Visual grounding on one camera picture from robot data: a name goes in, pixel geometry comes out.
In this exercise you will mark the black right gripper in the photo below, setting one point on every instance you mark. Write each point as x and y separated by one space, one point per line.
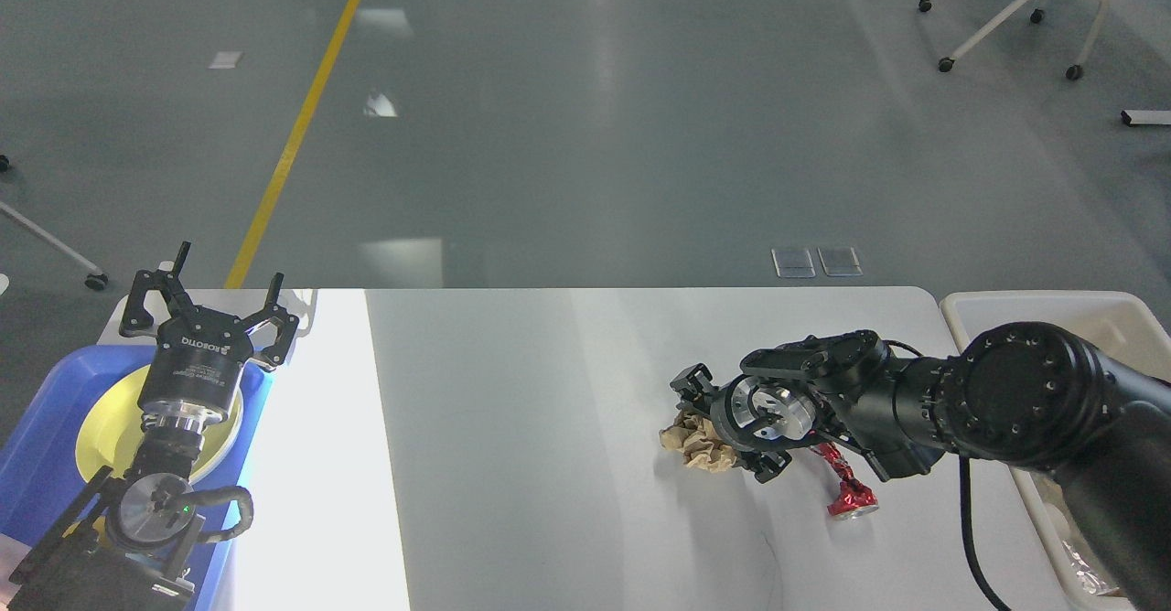
760 419

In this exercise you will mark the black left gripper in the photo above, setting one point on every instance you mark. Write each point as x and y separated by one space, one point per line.
193 380

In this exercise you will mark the brown paper ball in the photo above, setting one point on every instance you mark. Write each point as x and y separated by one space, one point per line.
694 437

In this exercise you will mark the yellow translucent plate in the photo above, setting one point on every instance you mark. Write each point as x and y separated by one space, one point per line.
111 431

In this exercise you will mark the red wrapper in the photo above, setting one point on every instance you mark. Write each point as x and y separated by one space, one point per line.
854 499

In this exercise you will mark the square aluminium foil tray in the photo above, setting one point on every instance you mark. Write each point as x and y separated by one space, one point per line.
1090 579

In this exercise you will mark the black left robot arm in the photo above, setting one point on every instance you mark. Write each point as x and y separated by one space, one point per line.
124 541

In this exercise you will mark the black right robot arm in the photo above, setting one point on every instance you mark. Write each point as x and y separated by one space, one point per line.
1026 394

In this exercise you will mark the white office chair left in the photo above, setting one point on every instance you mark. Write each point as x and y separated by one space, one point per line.
95 279

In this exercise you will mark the left floor socket cover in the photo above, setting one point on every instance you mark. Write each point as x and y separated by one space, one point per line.
793 263

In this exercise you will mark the floor socket cover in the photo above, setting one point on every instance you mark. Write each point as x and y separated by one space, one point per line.
793 263
840 261

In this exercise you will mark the right floor socket cover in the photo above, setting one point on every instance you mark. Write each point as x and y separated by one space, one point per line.
840 261

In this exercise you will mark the blue plastic tray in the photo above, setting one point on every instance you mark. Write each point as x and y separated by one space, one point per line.
40 476

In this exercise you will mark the white plastic waste bin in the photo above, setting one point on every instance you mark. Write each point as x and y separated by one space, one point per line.
1119 324

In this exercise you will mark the white bar on floor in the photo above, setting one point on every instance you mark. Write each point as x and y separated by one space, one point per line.
1139 118

